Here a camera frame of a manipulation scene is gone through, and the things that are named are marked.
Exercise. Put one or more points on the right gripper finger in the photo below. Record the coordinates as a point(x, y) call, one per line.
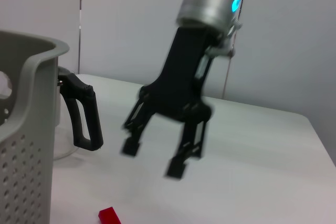
point(136, 129)
point(191, 142)

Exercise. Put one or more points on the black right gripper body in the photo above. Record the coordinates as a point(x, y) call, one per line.
point(181, 82)

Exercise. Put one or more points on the dark red long brick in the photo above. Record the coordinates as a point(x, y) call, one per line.
point(109, 216)

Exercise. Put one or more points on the grey perforated storage basket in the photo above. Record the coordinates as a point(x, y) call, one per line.
point(29, 129)

